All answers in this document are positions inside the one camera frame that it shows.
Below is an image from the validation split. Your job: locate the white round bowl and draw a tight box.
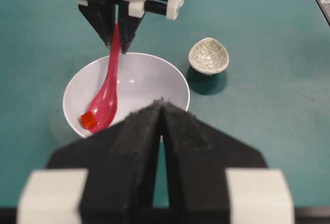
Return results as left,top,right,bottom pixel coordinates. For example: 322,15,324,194
62,53,190,138

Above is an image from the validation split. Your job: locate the pink plastic spoon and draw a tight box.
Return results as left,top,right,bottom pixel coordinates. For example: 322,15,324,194
88,24,121,133

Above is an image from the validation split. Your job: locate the small crackle-glaze ceramic cup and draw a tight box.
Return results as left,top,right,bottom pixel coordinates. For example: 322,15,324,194
188,38,230,76

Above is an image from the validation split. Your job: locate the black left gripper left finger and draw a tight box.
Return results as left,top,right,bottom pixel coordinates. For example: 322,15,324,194
46,100,162,223

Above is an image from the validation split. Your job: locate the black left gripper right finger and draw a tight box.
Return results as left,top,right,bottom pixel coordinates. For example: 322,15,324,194
161,102,268,223

